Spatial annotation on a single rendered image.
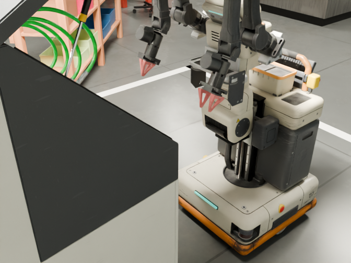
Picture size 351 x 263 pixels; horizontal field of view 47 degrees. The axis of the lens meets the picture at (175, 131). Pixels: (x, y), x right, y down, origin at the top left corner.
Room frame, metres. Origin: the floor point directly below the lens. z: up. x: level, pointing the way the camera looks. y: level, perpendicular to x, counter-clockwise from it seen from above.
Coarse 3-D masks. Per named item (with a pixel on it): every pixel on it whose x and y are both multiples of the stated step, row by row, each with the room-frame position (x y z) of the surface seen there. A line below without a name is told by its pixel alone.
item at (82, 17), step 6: (84, 0) 1.04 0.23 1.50; (90, 0) 1.04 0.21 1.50; (84, 6) 1.04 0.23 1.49; (84, 12) 1.03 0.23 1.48; (78, 18) 1.03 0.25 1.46; (84, 18) 1.03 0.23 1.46; (78, 30) 1.02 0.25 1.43; (78, 36) 1.02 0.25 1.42; (72, 48) 1.01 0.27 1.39; (72, 54) 1.01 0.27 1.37; (66, 72) 0.99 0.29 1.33
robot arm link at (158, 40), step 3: (156, 33) 1.80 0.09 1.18; (159, 33) 1.83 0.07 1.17; (156, 36) 1.80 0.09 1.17; (159, 36) 1.80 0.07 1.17; (162, 36) 1.82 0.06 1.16; (153, 39) 1.79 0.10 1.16; (156, 39) 1.79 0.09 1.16; (159, 39) 1.80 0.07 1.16; (150, 42) 1.79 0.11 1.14; (153, 42) 1.79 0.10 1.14; (156, 42) 1.79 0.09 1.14; (159, 42) 1.80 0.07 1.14; (156, 45) 1.80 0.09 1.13; (159, 45) 1.80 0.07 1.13
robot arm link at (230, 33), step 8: (224, 0) 1.50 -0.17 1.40; (232, 0) 1.48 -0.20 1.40; (240, 0) 1.50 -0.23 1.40; (224, 8) 1.50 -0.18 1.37; (232, 8) 1.48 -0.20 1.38; (240, 8) 1.51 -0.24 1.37; (224, 16) 1.50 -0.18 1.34; (232, 16) 1.48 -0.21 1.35; (224, 24) 1.49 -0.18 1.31; (232, 24) 1.48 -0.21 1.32; (224, 32) 1.49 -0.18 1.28; (232, 32) 1.48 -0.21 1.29; (224, 40) 1.49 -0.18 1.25; (232, 40) 1.47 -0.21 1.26; (240, 40) 1.50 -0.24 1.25; (224, 48) 1.49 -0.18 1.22; (232, 48) 1.47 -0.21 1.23; (240, 48) 1.50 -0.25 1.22
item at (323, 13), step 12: (264, 0) 6.76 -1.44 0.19; (276, 0) 6.58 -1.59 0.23; (288, 0) 6.40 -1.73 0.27; (300, 0) 6.24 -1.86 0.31; (312, 0) 6.08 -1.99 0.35; (324, 0) 5.93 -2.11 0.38; (336, 0) 6.04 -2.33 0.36; (348, 0) 6.25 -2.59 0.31; (276, 12) 6.61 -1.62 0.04; (288, 12) 6.43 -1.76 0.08; (300, 12) 6.21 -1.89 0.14; (312, 12) 6.05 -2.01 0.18; (324, 12) 5.90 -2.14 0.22; (336, 12) 6.08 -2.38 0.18; (348, 12) 6.38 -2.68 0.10; (324, 24) 5.99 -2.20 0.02
